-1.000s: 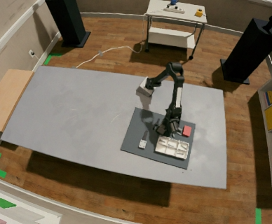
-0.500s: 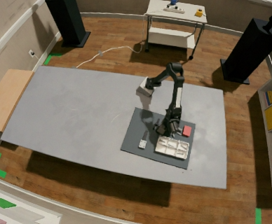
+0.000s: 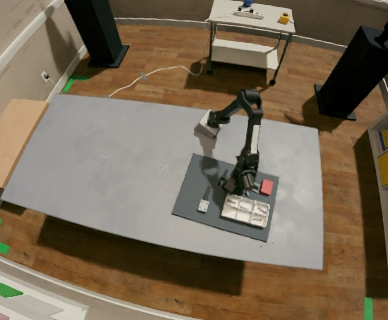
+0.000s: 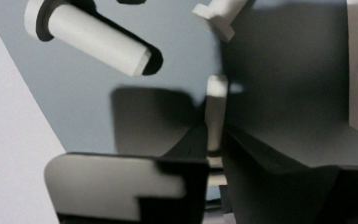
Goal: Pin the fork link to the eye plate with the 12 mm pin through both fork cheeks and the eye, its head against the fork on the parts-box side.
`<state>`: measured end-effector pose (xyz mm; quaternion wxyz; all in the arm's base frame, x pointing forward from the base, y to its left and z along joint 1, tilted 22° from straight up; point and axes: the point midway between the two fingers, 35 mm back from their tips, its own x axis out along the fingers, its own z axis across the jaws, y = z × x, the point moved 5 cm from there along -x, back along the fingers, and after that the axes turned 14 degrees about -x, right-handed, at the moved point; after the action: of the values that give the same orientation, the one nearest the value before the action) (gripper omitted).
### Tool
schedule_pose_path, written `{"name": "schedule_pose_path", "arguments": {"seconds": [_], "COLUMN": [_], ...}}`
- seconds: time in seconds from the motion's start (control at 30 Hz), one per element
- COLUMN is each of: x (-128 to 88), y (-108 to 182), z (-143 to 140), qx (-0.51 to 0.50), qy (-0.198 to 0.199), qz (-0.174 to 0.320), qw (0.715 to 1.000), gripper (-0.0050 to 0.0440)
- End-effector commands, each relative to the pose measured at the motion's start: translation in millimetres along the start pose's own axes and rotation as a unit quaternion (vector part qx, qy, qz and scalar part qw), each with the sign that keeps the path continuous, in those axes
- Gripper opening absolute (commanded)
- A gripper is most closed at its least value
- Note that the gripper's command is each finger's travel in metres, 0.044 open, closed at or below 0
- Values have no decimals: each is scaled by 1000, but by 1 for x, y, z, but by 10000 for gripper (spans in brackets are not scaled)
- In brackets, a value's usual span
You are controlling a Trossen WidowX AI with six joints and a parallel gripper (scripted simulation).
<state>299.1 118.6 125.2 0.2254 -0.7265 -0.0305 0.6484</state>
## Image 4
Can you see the white headed pin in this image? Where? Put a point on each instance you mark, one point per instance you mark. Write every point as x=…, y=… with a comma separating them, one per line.
x=217, y=178
x=47, y=19

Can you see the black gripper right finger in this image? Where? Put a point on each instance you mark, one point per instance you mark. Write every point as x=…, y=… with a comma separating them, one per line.
x=269, y=187

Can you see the grey clevis fork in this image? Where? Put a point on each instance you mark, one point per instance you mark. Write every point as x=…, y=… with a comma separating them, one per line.
x=220, y=215

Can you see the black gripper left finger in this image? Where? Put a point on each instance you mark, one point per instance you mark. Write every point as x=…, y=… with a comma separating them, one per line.
x=133, y=188

